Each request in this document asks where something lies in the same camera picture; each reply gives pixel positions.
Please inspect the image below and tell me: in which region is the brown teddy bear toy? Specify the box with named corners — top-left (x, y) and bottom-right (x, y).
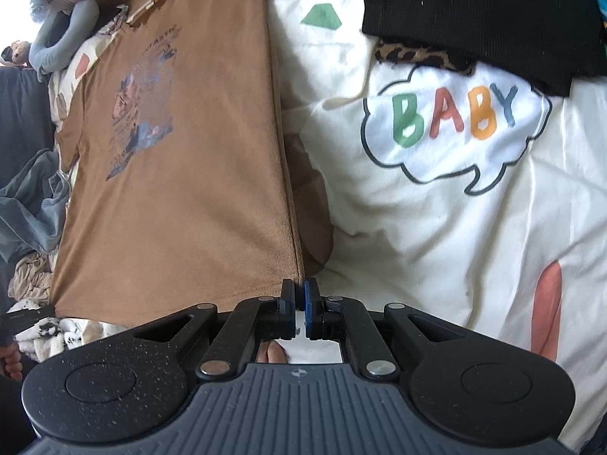
top-left (0, 40), bottom-right (34, 67)

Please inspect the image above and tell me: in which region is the person's left hand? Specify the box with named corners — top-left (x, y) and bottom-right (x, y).
top-left (0, 341), bottom-right (24, 382)

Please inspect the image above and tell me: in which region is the leopard print cloth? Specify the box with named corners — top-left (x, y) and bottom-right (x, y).
top-left (374, 40), bottom-right (475, 77)

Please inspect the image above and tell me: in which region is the grey neck pillow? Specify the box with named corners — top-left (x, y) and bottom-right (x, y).
top-left (28, 0), bottom-right (100, 77)

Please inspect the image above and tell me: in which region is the grey crumpled garment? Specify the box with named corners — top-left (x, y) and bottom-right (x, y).
top-left (0, 147), bottom-right (72, 261)

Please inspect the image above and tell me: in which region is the black folded garment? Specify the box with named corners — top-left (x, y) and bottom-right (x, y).
top-left (355, 0), bottom-right (605, 98)

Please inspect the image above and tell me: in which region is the cream bear print blanket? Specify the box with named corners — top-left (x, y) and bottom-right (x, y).
top-left (47, 0), bottom-right (607, 451)

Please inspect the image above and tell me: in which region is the floral patterned cloth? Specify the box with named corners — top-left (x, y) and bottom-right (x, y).
top-left (97, 5), bottom-right (131, 36)

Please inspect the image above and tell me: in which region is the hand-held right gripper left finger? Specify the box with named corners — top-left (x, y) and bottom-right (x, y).
top-left (134, 279), bottom-right (299, 380)

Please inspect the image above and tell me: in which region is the beige crumpled cloth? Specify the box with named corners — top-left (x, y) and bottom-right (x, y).
top-left (8, 251), bottom-right (55, 306)

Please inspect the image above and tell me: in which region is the dark grey pillow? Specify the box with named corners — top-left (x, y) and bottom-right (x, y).
top-left (0, 66), bottom-right (60, 185)

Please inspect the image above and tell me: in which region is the black white patterned cloth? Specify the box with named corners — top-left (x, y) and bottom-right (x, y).
top-left (14, 315), bottom-right (102, 363)

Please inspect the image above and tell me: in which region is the brown printed t-shirt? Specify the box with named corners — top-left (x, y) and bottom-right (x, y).
top-left (50, 0), bottom-right (354, 328)

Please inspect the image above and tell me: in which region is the person's foot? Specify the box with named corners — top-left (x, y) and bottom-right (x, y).
top-left (256, 341), bottom-right (288, 365)

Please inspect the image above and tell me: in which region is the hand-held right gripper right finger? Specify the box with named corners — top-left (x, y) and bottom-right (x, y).
top-left (303, 279), bottom-right (463, 380)

